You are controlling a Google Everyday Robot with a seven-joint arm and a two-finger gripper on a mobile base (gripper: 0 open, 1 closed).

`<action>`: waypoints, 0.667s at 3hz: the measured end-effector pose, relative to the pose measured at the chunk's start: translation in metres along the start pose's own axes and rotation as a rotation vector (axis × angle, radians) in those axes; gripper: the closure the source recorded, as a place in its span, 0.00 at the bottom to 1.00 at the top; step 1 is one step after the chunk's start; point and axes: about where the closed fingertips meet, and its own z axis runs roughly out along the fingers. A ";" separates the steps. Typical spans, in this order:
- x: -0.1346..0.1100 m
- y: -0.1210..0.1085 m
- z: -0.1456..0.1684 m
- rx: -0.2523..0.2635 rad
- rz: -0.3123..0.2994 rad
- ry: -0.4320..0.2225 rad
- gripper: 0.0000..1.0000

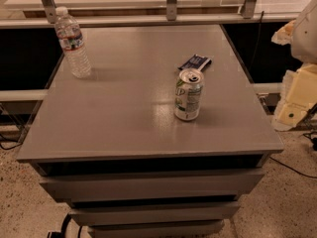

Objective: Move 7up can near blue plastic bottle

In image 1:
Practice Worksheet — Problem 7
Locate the clear plastic water bottle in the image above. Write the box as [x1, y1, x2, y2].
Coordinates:
[54, 7, 91, 78]

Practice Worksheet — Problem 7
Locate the green white 7up can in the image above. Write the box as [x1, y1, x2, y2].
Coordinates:
[174, 68, 204, 121]

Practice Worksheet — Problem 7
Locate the bottom grey drawer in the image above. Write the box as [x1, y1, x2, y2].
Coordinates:
[88, 220, 224, 238]

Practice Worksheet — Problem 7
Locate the black cable under cabinet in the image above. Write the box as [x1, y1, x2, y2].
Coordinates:
[47, 213, 83, 238]

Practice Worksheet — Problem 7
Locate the black floor cable left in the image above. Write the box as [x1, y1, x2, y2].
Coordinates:
[0, 102, 24, 151]

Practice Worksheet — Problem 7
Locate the blue snack packet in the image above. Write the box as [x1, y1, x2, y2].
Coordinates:
[178, 55, 212, 71]

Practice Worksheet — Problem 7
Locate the black floor cable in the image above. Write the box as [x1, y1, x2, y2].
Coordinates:
[268, 131, 317, 179]
[0, 102, 24, 151]

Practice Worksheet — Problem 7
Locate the top grey drawer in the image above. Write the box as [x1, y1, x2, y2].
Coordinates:
[41, 169, 264, 202]

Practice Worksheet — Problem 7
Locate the middle grey drawer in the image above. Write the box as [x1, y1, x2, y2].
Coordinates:
[70, 201, 240, 226]

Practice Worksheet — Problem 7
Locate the grey drawer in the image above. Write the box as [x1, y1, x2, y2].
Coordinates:
[70, 201, 240, 226]
[88, 220, 224, 238]
[41, 169, 264, 202]

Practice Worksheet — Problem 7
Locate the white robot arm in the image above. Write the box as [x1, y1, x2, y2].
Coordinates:
[271, 0, 317, 131]

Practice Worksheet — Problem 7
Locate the metal railing frame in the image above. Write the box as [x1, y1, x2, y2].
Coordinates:
[0, 0, 311, 29]

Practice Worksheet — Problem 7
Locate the grey drawer cabinet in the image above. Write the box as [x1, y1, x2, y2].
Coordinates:
[16, 24, 285, 238]

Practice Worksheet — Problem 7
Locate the black floor cable right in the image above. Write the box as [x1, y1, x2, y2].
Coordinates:
[268, 131, 317, 179]

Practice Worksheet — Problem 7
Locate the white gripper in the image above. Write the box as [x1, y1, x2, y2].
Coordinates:
[271, 63, 317, 131]

